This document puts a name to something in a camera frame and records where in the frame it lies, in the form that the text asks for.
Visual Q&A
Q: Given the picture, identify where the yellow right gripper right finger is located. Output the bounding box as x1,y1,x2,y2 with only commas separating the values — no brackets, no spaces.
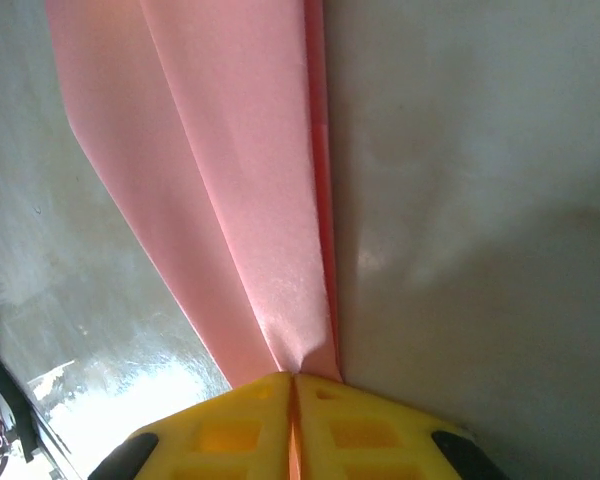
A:
297,374,506,480

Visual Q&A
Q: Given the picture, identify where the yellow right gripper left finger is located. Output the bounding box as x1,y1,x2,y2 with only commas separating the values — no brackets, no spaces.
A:
87,372,299,480

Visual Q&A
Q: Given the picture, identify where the pink paper sheet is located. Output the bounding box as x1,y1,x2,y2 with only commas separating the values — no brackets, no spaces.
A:
44,0,344,480

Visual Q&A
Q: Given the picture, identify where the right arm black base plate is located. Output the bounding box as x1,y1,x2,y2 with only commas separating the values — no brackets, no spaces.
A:
0,334,37,471

